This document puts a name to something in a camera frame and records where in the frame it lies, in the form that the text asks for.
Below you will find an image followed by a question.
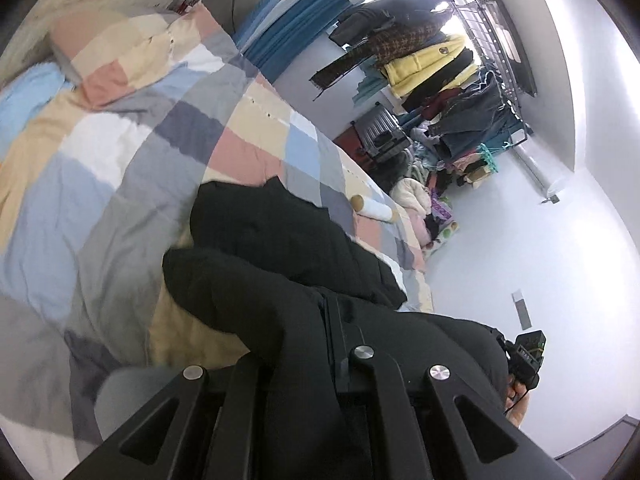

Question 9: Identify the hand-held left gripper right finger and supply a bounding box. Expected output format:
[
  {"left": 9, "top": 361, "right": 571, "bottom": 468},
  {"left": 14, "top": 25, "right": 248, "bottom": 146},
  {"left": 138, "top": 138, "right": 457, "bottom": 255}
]
[{"left": 324, "top": 294, "right": 577, "bottom": 480}]

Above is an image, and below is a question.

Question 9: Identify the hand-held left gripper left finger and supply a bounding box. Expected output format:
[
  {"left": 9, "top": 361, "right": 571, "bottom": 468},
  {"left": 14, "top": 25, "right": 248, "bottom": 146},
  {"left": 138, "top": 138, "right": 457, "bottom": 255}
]
[{"left": 65, "top": 354, "right": 275, "bottom": 480}]

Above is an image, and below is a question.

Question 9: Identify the black puffer jacket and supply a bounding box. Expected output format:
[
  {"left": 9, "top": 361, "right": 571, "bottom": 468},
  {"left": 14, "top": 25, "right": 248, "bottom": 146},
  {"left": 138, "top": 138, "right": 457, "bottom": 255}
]
[{"left": 161, "top": 176, "right": 516, "bottom": 480}]

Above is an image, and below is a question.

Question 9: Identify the pile of clothes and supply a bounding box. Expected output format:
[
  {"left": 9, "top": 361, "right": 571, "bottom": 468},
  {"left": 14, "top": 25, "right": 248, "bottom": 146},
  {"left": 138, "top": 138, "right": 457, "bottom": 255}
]
[{"left": 400, "top": 130, "right": 481, "bottom": 211}]

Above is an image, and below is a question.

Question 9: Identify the metal clothes drying rack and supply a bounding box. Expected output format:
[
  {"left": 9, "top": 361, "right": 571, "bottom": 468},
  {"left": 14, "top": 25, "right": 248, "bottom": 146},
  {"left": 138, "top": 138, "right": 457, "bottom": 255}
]
[{"left": 424, "top": 0, "right": 532, "bottom": 147}]

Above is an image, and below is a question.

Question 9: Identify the person's right hand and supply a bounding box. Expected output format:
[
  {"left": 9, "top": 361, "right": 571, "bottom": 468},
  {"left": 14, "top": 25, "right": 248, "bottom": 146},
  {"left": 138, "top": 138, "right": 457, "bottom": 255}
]
[{"left": 505, "top": 380, "right": 532, "bottom": 428}]

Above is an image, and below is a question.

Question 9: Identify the pink pillow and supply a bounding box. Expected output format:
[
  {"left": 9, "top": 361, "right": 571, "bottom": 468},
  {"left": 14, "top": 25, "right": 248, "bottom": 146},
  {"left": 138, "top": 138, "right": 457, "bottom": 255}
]
[{"left": 407, "top": 212, "right": 438, "bottom": 251}]

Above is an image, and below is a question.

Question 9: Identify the fruit print cushion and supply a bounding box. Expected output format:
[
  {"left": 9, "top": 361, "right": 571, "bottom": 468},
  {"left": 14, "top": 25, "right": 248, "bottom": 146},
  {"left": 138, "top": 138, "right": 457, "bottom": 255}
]
[{"left": 424, "top": 221, "right": 460, "bottom": 257}]

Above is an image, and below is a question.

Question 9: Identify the cream fluffy blanket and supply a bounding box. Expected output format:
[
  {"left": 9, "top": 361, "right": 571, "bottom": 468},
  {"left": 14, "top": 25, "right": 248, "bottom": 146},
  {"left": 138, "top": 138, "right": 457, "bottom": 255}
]
[{"left": 389, "top": 177, "right": 432, "bottom": 217}]

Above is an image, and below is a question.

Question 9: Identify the white air conditioner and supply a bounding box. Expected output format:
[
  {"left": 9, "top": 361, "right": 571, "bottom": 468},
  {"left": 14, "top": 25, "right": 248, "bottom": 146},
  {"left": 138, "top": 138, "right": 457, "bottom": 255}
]
[{"left": 516, "top": 151, "right": 562, "bottom": 206}]

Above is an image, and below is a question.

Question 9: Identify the teal clip sock hanger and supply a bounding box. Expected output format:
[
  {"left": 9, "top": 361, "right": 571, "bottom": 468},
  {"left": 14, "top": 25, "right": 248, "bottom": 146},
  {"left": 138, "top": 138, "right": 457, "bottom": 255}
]
[{"left": 472, "top": 141, "right": 516, "bottom": 173}]

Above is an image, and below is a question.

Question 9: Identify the silver suitcase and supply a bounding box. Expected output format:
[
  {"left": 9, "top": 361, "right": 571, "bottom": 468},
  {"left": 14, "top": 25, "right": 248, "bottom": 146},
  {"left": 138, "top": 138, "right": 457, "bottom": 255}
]
[{"left": 356, "top": 104, "right": 408, "bottom": 162}]

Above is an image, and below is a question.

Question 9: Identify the checked patchwork duvet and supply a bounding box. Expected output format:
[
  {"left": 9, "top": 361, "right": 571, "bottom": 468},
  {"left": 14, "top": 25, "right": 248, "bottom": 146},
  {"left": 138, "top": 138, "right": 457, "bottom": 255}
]
[{"left": 0, "top": 2, "right": 435, "bottom": 480}]

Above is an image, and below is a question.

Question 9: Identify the teal hanging cloth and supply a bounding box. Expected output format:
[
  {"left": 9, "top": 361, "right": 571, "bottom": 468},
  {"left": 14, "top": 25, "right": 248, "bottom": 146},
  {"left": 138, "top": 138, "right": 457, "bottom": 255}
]
[{"left": 351, "top": 71, "right": 390, "bottom": 107}]

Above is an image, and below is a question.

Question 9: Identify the dark red garment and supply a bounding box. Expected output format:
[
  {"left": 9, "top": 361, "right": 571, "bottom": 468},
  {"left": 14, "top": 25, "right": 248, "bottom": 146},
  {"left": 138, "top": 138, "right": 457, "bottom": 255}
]
[{"left": 419, "top": 87, "right": 463, "bottom": 118}]

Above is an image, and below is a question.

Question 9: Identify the pale yellow jacket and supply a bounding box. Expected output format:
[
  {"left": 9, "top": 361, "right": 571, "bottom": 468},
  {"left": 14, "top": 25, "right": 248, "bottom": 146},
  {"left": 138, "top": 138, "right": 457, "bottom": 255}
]
[{"left": 447, "top": 60, "right": 483, "bottom": 88}]

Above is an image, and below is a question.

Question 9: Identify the black coat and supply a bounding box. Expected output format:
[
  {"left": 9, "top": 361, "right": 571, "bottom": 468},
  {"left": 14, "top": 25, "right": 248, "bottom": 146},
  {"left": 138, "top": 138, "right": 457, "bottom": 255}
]
[{"left": 432, "top": 49, "right": 478, "bottom": 93}]

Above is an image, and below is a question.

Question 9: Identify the yellow fleece jacket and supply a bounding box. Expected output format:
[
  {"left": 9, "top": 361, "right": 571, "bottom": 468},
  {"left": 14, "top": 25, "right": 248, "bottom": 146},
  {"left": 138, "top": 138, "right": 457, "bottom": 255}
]
[{"left": 382, "top": 34, "right": 467, "bottom": 100}]

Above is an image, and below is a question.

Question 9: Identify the brown houndstooth coat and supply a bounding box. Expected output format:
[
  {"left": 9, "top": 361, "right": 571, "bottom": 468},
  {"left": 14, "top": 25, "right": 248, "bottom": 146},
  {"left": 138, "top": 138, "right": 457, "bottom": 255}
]
[{"left": 310, "top": 19, "right": 451, "bottom": 102}]

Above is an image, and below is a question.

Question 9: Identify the blue curtain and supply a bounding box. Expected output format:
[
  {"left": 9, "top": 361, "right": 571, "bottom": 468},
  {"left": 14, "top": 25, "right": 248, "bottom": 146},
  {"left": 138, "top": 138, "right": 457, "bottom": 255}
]
[{"left": 244, "top": 0, "right": 353, "bottom": 83}]

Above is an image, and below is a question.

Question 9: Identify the dark striped jacket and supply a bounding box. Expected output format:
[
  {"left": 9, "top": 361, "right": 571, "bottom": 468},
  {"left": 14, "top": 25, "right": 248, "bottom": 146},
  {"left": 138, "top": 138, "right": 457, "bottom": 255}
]
[{"left": 327, "top": 0, "right": 416, "bottom": 48}]

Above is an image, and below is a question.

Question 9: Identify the blue padded board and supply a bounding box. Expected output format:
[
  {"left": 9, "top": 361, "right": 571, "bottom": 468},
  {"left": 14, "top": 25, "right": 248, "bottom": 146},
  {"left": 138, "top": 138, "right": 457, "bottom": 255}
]
[{"left": 231, "top": 0, "right": 282, "bottom": 47}]

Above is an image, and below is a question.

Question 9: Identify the light blue pillow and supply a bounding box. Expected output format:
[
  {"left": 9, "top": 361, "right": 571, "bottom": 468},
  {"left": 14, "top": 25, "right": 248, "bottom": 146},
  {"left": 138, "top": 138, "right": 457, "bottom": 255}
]
[{"left": 0, "top": 62, "right": 68, "bottom": 153}]

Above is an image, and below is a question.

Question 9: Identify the patchwork pillow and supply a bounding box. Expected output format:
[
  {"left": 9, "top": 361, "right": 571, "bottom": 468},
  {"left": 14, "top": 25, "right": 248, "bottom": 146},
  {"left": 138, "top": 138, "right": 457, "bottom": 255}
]
[{"left": 49, "top": 9, "right": 173, "bottom": 107}]

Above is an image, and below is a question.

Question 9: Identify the grey wall panel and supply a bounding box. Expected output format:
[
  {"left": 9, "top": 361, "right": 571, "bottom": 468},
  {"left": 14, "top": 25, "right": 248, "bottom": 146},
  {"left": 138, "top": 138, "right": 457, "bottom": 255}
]
[{"left": 510, "top": 288, "right": 534, "bottom": 329}]

